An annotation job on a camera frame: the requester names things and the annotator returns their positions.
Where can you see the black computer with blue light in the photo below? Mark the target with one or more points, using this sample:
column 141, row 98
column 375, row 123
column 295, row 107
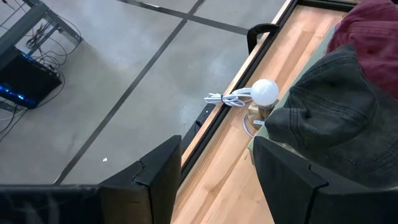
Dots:
column 28, row 81

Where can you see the grey metal desk frame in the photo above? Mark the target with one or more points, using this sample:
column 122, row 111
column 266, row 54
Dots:
column 25, row 23

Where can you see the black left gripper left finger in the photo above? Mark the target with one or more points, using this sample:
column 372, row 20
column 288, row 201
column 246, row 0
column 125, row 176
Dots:
column 155, row 186

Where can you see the dark grey baseball cap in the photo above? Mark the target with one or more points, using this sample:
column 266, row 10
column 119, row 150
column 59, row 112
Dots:
column 335, row 118

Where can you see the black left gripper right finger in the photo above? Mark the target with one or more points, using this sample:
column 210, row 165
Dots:
column 289, row 193

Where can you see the maroon baseball cap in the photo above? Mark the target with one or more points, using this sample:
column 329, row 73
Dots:
column 373, row 46

